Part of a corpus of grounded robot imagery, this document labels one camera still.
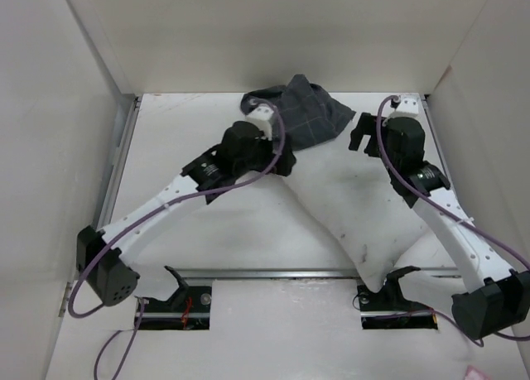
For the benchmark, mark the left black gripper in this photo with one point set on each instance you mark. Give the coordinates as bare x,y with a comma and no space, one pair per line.
267,146

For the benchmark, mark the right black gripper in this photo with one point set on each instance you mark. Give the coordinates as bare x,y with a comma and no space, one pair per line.
367,123

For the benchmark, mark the dark grey checked pillowcase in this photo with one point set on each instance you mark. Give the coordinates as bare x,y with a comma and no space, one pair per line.
311,117

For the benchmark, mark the white pillow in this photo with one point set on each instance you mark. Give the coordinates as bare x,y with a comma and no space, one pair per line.
350,195

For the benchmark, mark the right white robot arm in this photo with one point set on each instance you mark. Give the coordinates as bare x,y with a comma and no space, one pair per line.
494,296

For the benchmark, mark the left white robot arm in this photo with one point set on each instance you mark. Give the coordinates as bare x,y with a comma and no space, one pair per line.
105,256

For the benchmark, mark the pink object at corner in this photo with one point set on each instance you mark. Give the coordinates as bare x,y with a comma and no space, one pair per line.
472,373

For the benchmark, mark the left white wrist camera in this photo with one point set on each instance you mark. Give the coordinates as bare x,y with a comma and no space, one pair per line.
263,118

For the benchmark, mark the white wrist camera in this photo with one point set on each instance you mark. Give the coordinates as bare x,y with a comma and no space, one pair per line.
404,107
263,118

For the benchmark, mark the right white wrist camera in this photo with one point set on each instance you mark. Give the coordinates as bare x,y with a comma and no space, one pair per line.
404,107

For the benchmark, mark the aluminium right rail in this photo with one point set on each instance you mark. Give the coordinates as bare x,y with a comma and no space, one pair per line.
428,115

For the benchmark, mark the aluminium front rail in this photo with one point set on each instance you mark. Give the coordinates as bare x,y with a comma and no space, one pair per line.
269,274

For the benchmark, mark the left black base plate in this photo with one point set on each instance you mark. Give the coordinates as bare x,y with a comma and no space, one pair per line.
187,308

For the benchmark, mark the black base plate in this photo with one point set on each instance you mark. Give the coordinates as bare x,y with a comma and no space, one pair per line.
389,308
187,308

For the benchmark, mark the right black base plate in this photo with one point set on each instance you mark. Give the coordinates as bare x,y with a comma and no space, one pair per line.
389,308

